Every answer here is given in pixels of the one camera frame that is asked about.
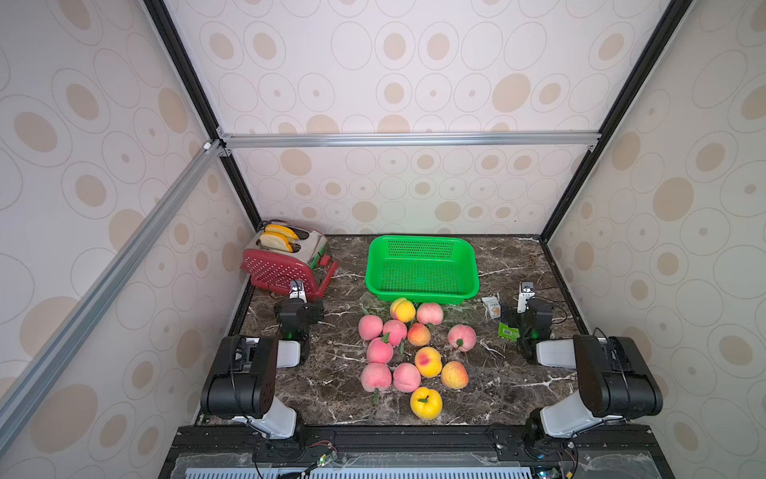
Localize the yellow peach front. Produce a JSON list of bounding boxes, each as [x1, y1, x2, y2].
[[410, 387, 443, 420]]

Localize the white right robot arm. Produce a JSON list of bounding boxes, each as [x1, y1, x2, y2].
[[499, 295, 663, 447]]

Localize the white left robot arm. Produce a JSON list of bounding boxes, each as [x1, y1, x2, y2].
[[201, 297, 324, 440]]

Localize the yellow peach near basket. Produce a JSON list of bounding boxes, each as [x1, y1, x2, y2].
[[390, 297, 417, 323]]

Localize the green plastic basket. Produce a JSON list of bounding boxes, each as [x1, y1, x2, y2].
[[365, 236, 481, 305]]

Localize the green snack packet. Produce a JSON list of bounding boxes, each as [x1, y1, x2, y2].
[[498, 323, 520, 341]]

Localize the white biscuit packet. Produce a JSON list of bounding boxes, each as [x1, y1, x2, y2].
[[482, 297, 502, 319]]

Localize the front toast slice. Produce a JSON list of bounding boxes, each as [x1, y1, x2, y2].
[[259, 233, 293, 253]]

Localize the toast slice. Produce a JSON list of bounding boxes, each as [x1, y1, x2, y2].
[[259, 233, 293, 253], [265, 224, 299, 241]]

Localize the pink peach with leaf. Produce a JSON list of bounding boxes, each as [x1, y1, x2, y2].
[[366, 337, 393, 364]]

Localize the rear toast slice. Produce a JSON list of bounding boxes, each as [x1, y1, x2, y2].
[[265, 224, 299, 241]]

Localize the yellow red peach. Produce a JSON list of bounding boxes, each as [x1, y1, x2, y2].
[[414, 346, 443, 378]]

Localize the orange wrinkled peach middle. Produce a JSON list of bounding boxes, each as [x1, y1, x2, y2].
[[407, 323, 432, 347]]

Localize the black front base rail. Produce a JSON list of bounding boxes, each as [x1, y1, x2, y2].
[[159, 424, 674, 478]]

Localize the horizontal aluminium rail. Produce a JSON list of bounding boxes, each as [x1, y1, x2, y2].
[[203, 131, 602, 153]]

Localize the diagonal aluminium rail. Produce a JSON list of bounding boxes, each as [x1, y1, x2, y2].
[[1, 139, 225, 453]]

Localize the black left frame post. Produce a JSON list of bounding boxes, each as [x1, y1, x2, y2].
[[143, 0, 261, 229]]

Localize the black frame post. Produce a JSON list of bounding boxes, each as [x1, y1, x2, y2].
[[540, 0, 693, 245], [143, 0, 261, 229]]

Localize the black right frame post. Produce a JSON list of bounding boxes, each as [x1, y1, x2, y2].
[[540, 0, 693, 245]]

